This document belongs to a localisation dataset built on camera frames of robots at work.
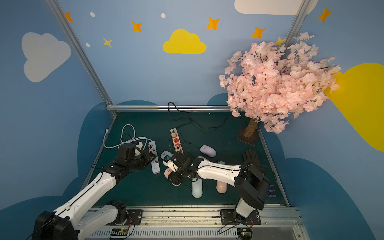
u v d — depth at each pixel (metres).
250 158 0.96
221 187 0.83
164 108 1.15
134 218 0.74
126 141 1.04
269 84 0.69
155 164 0.90
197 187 0.82
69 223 0.40
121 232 0.72
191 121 1.19
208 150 0.98
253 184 0.46
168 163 0.74
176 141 1.02
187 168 0.64
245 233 0.73
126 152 0.62
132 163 0.67
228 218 0.75
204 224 0.73
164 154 0.96
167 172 0.80
